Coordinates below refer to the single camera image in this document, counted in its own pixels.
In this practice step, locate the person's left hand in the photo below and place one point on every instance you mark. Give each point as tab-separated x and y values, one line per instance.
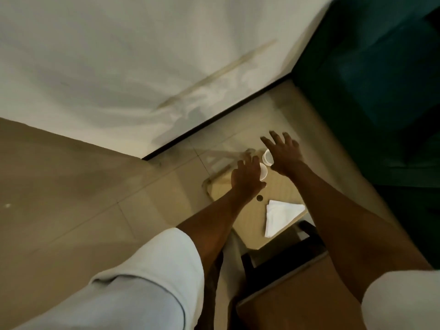
247	178

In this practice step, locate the person's right hand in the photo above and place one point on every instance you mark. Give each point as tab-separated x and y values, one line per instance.
287	158

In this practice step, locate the white cups group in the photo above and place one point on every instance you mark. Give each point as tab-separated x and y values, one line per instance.
267	158

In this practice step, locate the white napkin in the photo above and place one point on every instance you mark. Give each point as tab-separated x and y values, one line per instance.
280	216

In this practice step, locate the person's left forearm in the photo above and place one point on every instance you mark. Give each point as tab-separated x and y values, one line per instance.
213	226

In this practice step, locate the person's right forearm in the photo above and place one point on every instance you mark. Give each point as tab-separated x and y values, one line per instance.
350	230

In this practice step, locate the beige plastic stool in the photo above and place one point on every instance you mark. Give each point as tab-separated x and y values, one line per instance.
251	219

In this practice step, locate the black baseboard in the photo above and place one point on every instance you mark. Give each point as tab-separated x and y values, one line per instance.
213	120

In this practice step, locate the brown trousers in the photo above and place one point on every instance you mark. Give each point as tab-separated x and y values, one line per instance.
213	292

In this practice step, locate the dark green armchair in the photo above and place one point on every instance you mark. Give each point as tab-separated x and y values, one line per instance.
371	65

